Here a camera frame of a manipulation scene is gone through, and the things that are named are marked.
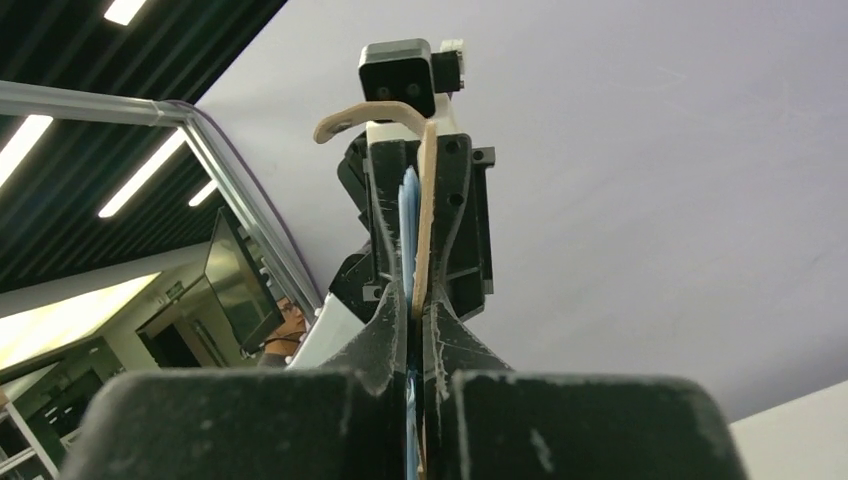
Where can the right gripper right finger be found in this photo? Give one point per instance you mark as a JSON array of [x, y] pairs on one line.
[[486, 421]]

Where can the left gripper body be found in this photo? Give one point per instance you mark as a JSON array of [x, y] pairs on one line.
[[461, 241]]

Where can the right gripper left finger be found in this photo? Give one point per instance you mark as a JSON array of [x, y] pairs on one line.
[[344, 419]]

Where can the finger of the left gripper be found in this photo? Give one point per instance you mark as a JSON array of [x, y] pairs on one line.
[[451, 186], [386, 163]]

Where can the beige card holder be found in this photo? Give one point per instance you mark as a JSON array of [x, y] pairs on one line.
[[378, 116]]

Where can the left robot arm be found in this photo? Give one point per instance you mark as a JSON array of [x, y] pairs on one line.
[[324, 331]]

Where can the person at desk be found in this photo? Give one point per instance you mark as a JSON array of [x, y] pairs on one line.
[[283, 342]]

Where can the monitor screen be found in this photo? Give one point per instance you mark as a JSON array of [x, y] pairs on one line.
[[240, 288]]

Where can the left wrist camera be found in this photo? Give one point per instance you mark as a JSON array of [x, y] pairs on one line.
[[410, 72]]

